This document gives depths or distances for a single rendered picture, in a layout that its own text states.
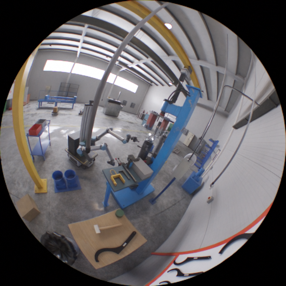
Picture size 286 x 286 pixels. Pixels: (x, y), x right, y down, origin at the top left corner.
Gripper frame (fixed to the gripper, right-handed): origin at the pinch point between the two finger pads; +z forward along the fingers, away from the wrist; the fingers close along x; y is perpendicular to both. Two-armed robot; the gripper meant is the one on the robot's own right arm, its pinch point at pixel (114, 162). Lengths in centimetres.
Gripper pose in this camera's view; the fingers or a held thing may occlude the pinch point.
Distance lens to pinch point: 205.3
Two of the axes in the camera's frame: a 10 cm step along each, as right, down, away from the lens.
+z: 7.2, -1.3, -6.8
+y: 6.8, -0.1, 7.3
